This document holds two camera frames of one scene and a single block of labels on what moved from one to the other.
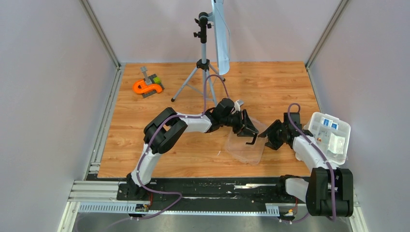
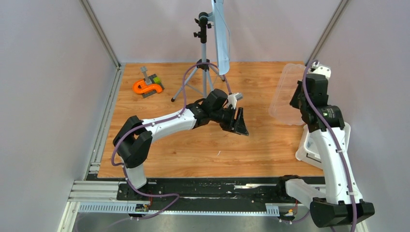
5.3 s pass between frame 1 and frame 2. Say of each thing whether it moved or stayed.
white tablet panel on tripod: stayed
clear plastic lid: moved
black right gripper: moved
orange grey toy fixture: stayed
